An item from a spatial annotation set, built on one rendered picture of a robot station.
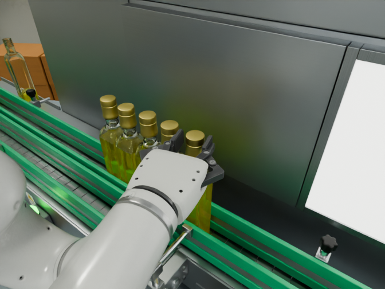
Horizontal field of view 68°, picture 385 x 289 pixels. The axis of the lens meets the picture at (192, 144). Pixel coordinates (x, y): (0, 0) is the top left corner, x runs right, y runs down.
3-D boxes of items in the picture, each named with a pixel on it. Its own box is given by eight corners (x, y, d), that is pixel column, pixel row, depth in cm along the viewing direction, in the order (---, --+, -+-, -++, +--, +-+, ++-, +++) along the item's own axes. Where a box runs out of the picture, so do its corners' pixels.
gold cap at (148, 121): (161, 132, 59) (160, 113, 56) (149, 140, 57) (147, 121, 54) (148, 126, 61) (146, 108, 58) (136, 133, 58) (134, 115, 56)
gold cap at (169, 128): (183, 142, 56) (183, 123, 54) (171, 151, 54) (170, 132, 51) (169, 136, 58) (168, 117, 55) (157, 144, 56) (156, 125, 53)
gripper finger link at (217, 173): (173, 193, 42) (173, 168, 46) (226, 191, 42) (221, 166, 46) (173, 187, 41) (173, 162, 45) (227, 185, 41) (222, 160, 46)
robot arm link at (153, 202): (114, 235, 40) (125, 219, 42) (171, 256, 38) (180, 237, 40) (102, 192, 35) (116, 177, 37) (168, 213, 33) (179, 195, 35)
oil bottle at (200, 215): (211, 231, 68) (215, 161, 55) (197, 248, 64) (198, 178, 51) (191, 219, 71) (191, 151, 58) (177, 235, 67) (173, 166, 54)
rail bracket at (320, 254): (329, 265, 61) (349, 225, 53) (318, 291, 57) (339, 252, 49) (310, 254, 63) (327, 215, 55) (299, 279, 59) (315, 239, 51)
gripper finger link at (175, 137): (152, 160, 49) (168, 139, 54) (168, 165, 48) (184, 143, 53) (150, 145, 47) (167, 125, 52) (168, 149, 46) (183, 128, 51)
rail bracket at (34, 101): (58, 118, 109) (47, 85, 101) (42, 126, 105) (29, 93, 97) (52, 114, 111) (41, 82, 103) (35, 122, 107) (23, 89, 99)
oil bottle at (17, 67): (41, 104, 118) (18, 38, 102) (27, 108, 114) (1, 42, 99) (35, 99, 121) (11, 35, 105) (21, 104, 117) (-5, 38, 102)
